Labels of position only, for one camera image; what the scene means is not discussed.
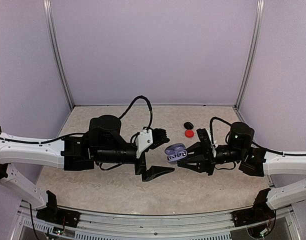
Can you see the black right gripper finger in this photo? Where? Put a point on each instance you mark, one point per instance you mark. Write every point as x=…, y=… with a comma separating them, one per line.
x=195, y=163
x=194, y=149

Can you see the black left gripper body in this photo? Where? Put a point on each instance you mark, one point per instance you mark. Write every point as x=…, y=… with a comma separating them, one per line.
x=141, y=168

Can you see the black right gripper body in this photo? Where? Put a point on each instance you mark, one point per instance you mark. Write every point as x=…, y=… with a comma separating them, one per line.
x=209, y=156

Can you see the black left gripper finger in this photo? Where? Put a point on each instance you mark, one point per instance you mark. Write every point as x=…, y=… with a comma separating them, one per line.
x=156, y=171
x=158, y=142

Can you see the red round case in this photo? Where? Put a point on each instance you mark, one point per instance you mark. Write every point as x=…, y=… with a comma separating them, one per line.
x=189, y=133

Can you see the grey oval charging case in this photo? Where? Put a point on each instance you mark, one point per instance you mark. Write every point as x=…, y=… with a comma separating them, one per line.
x=177, y=144

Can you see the black earbud charging case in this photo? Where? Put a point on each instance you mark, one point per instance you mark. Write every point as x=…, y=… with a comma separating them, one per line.
x=188, y=125

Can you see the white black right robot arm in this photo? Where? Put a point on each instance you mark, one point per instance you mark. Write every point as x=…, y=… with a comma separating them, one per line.
x=253, y=160

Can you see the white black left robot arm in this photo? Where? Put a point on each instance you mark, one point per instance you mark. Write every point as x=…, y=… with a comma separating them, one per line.
x=102, y=143

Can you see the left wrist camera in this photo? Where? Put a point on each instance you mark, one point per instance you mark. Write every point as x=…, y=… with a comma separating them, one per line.
x=145, y=139

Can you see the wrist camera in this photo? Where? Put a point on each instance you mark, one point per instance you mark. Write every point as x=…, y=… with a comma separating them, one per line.
x=204, y=139
x=145, y=139

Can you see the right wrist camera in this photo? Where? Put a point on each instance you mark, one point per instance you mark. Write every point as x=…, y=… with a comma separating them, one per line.
x=204, y=139

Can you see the front aluminium rail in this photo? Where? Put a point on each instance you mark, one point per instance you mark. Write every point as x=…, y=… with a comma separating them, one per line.
x=94, y=225

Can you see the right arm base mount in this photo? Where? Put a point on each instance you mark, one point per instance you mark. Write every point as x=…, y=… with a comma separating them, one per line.
x=260, y=214

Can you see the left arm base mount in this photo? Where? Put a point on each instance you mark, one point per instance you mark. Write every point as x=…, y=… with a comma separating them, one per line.
x=53, y=214

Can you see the right aluminium corner post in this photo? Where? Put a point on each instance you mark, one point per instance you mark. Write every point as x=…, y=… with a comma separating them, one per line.
x=251, y=53

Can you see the aluminium corner post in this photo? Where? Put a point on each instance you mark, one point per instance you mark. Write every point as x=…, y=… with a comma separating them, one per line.
x=251, y=53
x=47, y=5

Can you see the left aluminium corner post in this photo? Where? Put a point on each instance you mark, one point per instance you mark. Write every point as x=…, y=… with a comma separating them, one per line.
x=47, y=5

